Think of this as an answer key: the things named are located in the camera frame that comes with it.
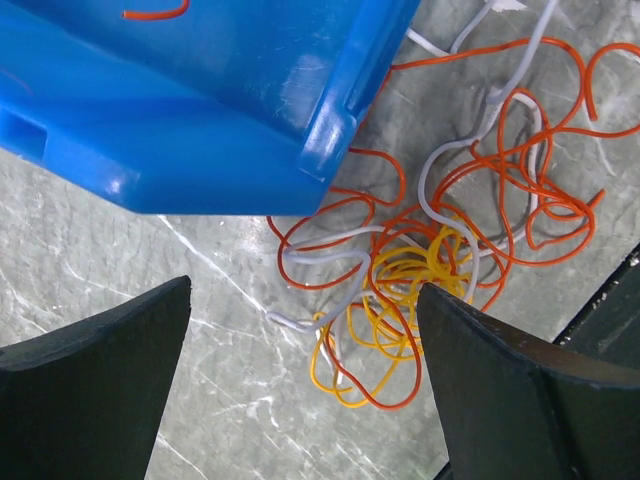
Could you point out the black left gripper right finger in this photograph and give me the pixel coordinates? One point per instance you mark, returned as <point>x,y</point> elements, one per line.
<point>513,406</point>

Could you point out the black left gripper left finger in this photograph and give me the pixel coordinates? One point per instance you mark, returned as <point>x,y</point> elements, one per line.
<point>85,401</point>

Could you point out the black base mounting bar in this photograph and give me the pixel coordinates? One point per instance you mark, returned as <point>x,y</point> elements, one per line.
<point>607,327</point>

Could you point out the blue plastic three-compartment bin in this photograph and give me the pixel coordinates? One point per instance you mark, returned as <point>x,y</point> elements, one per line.
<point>230,108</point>

